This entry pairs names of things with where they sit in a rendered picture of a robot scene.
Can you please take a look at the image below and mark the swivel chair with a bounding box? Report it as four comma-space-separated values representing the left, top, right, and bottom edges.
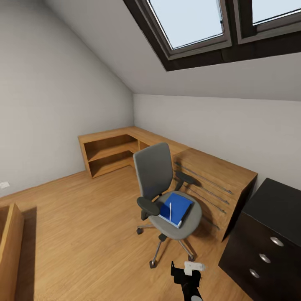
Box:
132, 142, 202, 268

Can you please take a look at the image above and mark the folder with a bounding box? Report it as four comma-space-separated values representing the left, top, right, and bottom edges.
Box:
159, 193, 193, 228

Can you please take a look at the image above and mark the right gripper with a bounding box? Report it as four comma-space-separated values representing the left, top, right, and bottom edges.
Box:
171, 261, 200, 291

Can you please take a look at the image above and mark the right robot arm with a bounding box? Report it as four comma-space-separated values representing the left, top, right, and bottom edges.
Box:
171, 261, 205, 301

